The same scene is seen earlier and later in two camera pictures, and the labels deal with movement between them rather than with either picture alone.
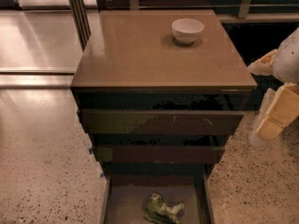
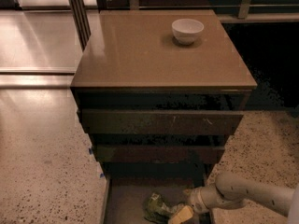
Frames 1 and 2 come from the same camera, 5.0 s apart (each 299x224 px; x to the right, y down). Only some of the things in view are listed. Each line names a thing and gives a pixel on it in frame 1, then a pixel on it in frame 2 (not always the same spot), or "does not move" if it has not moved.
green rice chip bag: [160, 212] does not move
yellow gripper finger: [263, 66] to [196, 201]
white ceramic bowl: [186, 31] does not move
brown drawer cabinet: [161, 92] does not move
